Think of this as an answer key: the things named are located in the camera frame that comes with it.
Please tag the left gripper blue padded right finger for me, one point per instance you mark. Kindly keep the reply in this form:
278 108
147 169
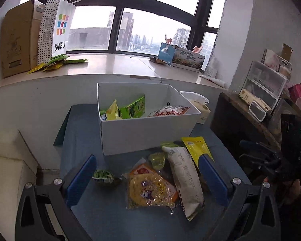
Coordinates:
218 181

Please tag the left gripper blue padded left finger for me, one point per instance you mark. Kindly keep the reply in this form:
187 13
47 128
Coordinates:
76 181

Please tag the long white snack packet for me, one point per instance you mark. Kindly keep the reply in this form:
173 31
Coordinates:
186 180

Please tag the yellow snack pouch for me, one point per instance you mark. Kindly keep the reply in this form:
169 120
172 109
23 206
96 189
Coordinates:
197 147

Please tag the gold green snack packet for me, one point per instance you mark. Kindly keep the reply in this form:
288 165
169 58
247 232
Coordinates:
112 113

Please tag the red white puffed snack bag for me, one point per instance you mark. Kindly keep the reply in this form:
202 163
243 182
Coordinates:
169 111

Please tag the green white snack bar packet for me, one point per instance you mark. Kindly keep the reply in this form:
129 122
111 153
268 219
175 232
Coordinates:
134 110

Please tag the green snack pouch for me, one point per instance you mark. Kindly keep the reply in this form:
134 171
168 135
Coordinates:
168 144

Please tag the person right hand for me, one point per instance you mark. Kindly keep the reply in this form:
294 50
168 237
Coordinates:
285 193

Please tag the green black round snack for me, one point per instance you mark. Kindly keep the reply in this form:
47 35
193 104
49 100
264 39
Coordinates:
106 178

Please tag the clear plastic container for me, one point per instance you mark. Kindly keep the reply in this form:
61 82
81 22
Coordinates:
283 107

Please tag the white small alarm clock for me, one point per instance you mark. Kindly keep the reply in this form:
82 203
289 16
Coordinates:
257 111

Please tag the small green jelly cup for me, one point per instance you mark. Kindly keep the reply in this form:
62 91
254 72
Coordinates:
157 160

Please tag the dark wooden side table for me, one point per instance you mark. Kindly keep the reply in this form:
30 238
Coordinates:
233 123

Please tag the beige sofa cushion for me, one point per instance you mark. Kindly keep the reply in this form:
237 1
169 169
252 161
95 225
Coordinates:
17 167

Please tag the orange cracker packet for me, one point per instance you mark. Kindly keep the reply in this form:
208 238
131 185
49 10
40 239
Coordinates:
153 178

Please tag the pink gift box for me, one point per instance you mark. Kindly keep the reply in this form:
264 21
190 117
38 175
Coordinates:
295 92

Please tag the cream rectangular box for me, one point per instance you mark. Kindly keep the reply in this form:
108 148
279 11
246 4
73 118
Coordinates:
248 97

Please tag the tissue box beige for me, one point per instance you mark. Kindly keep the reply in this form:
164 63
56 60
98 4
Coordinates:
200 102

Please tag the clear plastic drawer unit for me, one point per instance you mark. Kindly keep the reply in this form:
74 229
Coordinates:
264 83

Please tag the white cardboard storage box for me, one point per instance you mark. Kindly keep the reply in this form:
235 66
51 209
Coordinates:
145 132

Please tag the green yellow sachets pile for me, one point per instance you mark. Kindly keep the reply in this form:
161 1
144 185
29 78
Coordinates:
55 63

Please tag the printed long tissue carton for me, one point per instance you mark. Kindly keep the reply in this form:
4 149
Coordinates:
179 57

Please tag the brown cardboard box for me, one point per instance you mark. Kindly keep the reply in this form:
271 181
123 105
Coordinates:
19 38

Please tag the white Sanfu paper bag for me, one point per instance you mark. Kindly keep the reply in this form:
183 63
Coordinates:
55 29

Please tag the black window frame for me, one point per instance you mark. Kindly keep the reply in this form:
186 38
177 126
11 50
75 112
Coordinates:
141 26

